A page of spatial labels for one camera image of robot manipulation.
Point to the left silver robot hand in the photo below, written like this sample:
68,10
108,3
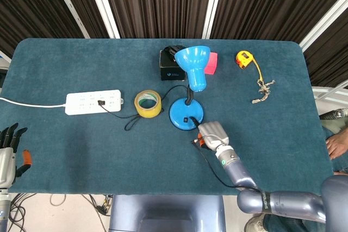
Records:
6,161

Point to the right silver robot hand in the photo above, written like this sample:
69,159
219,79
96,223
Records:
214,135

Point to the blue desk lamp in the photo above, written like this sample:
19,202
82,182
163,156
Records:
197,61

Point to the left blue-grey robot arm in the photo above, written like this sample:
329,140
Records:
4,207

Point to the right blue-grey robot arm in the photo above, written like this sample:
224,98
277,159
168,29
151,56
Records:
239,172

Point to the yellow packing tape roll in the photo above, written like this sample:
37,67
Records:
152,111

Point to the pink foam block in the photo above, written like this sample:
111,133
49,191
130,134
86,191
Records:
212,65

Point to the black cardboard box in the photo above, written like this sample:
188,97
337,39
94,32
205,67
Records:
174,75

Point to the teal felt table mat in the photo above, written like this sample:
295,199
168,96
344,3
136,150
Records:
81,147

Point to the yellow tape measure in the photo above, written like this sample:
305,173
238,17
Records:
244,58

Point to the blue-grey robot torso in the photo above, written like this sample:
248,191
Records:
166,213

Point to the white sneaker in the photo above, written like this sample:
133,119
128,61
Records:
254,225

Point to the white power strip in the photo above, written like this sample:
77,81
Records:
87,104

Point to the bystander hand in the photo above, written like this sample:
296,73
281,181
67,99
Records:
338,145
341,173

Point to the dark brown curtain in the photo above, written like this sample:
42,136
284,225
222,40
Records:
157,1

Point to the white frame rails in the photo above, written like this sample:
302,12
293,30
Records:
330,96

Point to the white frame post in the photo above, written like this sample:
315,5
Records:
102,3
323,22
69,3
213,3

